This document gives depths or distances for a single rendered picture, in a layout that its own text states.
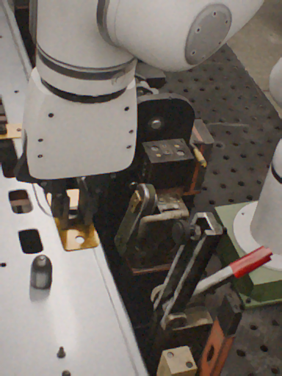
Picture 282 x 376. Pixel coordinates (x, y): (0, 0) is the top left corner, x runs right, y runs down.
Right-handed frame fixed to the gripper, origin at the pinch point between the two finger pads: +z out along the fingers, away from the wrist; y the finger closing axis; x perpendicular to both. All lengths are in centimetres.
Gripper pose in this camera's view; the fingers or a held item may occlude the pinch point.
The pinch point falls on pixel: (73, 203)
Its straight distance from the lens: 66.5
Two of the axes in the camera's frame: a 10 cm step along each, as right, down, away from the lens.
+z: -1.3, 7.3, 6.7
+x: 3.1, 6.7, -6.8
